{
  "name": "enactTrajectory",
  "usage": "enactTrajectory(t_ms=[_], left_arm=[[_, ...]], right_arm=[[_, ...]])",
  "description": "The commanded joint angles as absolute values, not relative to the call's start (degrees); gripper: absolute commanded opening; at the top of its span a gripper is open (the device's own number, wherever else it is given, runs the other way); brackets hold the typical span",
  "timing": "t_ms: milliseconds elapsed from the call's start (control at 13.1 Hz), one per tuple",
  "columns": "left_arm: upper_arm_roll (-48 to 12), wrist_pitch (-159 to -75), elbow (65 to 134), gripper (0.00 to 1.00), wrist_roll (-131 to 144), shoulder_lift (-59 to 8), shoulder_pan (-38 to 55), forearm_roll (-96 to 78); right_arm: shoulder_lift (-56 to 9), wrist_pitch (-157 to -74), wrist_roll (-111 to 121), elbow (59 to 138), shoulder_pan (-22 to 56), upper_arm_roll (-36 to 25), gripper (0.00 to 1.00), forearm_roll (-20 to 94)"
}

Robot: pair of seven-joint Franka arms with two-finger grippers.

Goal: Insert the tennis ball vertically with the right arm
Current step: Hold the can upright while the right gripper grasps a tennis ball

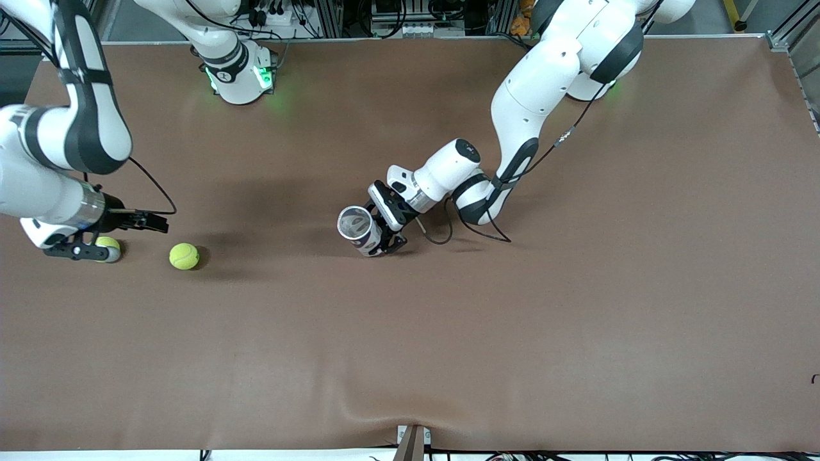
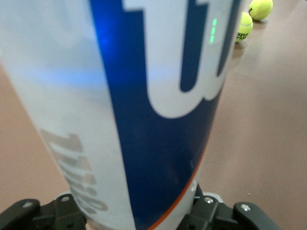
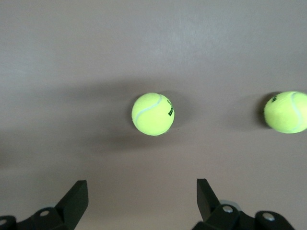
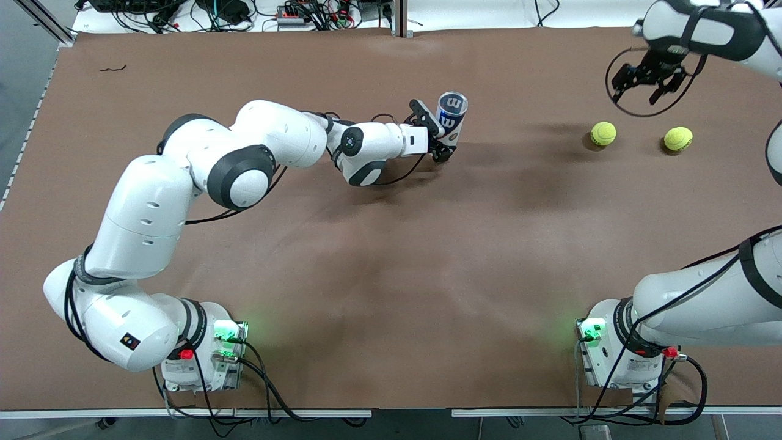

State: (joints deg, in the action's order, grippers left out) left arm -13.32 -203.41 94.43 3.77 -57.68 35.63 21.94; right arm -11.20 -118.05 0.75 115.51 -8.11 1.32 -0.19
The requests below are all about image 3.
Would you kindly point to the yellow tennis ball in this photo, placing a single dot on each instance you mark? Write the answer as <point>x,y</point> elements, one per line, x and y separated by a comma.
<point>285,112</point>
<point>152,115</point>

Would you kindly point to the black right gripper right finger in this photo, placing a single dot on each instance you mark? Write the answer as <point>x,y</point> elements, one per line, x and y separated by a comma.
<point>216,215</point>

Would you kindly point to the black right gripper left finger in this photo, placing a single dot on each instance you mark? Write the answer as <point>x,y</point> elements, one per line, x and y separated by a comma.
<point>69,208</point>

